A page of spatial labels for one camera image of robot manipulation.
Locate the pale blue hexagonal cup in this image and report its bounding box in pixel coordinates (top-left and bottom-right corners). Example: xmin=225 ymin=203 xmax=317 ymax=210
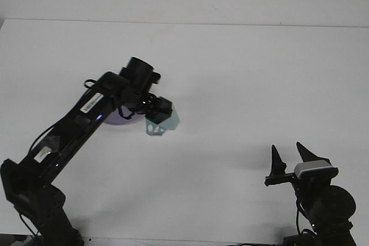
xmin=144 ymin=96 xmax=181 ymax=138

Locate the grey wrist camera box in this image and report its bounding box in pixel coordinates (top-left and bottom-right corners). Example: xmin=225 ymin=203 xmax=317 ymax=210
xmin=293 ymin=158 xmax=340 ymax=181

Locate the pale purple round plate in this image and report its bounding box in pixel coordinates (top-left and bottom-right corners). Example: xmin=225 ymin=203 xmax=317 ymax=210
xmin=102 ymin=110 xmax=145 ymax=126

